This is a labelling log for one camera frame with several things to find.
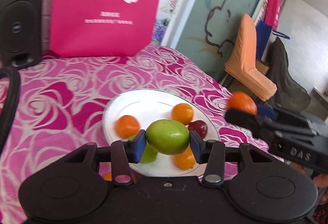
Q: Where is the dark grey covered chair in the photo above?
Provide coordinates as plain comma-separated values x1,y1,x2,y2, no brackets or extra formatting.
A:
266,38,311,111

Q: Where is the small red apple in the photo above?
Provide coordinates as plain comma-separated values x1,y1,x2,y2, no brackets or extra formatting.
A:
103,172,112,181

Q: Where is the orange covered chair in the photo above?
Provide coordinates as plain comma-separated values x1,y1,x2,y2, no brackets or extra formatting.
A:
225,14,277,102

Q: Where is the black cable loop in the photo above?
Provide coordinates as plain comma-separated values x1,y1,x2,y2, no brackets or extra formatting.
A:
0,65,21,155

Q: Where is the pink tote bag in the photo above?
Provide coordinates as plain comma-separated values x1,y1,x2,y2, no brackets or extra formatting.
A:
49,0,159,57

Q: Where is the pink rose tablecloth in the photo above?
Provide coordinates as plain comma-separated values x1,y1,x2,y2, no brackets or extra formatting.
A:
1,46,267,223

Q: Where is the green apple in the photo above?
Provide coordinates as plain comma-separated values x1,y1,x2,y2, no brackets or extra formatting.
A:
127,135,158,164
146,119,190,155

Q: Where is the black speaker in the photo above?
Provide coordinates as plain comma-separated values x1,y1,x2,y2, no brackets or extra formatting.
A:
0,0,42,70

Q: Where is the blue bag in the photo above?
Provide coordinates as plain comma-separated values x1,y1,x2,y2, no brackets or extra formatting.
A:
256,20,290,60

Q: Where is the dark red plum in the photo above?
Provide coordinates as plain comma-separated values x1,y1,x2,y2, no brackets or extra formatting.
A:
188,120,208,139

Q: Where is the white plate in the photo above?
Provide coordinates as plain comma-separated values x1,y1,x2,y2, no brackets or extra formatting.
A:
102,89,219,177

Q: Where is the large orange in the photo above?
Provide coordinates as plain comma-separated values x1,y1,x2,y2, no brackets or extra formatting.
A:
226,91,257,115

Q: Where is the small pink hanging bag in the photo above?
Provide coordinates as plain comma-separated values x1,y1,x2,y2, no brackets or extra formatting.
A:
264,0,282,30

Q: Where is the orange fruit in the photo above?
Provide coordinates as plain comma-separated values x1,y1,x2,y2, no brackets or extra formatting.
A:
171,103,194,126
173,147,196,170
115,115,140,139

